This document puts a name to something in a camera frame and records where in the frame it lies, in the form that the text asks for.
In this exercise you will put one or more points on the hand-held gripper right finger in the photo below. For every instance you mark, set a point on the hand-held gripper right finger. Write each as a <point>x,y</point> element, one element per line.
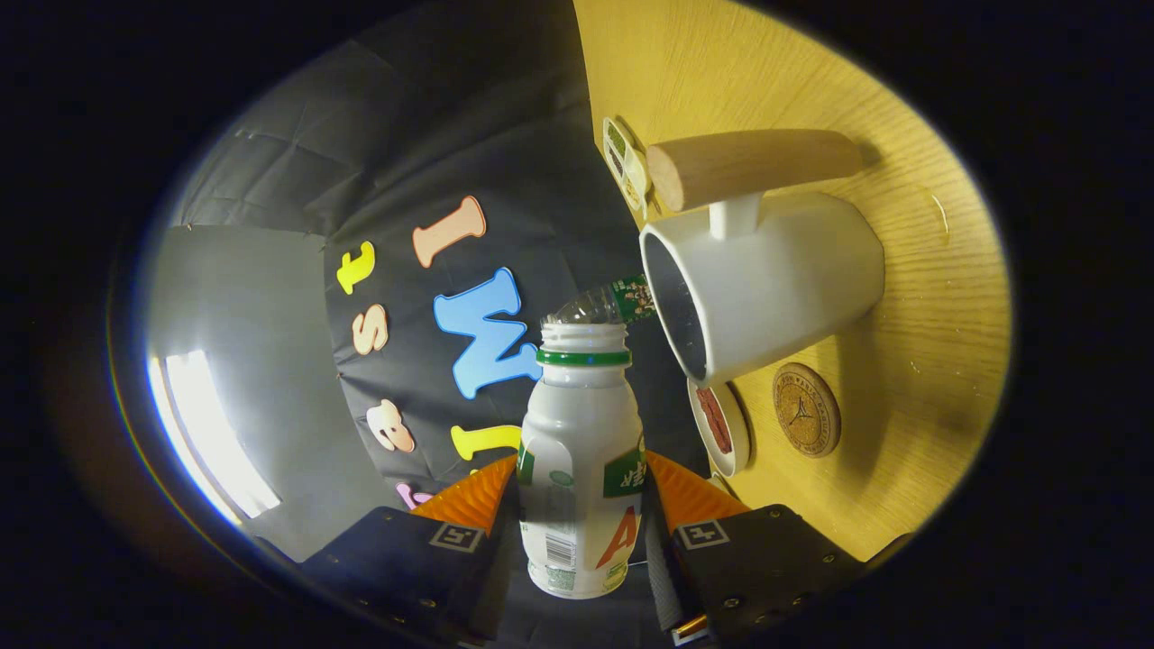
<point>663,577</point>

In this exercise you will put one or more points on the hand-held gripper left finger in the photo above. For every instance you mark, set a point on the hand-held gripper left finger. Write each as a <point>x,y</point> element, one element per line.
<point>496,577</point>

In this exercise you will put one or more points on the white juice bottle green collar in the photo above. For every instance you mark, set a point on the white juice bottle green collar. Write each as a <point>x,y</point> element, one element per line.
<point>577,424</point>

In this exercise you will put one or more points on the round cork coaster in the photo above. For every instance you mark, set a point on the round cork coaster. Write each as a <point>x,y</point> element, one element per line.
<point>807,410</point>

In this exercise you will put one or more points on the clear plastic water bottle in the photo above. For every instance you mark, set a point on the clear plastic water bottle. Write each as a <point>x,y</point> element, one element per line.
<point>595,305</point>

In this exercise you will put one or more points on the round beige plate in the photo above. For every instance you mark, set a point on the round beige plate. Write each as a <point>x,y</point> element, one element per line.
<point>739,433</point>

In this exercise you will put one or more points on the red meat slices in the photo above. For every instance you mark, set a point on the red meat slices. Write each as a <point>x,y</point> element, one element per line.
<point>714,421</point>

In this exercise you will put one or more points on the wooden table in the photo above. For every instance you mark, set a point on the wooden table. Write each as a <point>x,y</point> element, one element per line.
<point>902,451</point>

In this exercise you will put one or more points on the ceiling light panel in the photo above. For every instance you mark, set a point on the ceiling light panel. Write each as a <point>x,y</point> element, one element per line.
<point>216,442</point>

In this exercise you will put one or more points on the white divided dish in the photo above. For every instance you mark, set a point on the white divided dish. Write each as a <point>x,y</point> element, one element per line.
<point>639,176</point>

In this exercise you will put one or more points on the green beans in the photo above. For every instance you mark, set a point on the green beans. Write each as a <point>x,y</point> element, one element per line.
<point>616,137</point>

